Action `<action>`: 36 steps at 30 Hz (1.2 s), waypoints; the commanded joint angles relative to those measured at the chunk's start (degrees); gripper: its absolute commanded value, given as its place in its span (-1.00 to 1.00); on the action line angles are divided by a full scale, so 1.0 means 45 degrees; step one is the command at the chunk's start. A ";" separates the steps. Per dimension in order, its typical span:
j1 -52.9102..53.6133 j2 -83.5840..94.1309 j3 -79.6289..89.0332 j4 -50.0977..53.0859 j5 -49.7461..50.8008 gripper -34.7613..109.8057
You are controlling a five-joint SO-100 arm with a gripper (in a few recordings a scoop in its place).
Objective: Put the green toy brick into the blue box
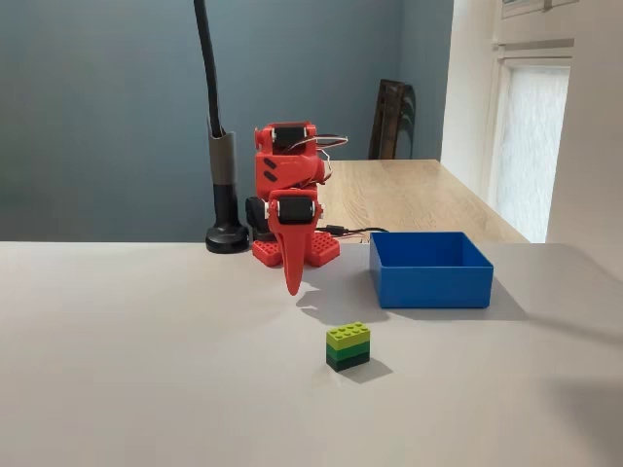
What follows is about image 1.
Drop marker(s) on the light wooden table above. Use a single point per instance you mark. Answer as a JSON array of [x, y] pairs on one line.
[[414, 199]]

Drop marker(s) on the dark wooden frame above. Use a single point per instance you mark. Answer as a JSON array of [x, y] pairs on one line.
[[389, 121]]

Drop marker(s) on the green lego brick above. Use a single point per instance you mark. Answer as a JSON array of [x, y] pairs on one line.
[[348, 348]]

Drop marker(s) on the red gripper with motor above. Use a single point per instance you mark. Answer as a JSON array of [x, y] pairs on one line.
[[293, 210]]

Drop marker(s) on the blue plastic tray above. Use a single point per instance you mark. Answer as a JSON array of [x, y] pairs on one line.
[[433, 287]]

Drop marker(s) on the red robot arm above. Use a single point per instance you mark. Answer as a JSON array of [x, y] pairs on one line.
[[287, 168]]

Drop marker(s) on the white window frame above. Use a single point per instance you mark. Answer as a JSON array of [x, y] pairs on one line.
[[530, 146]]

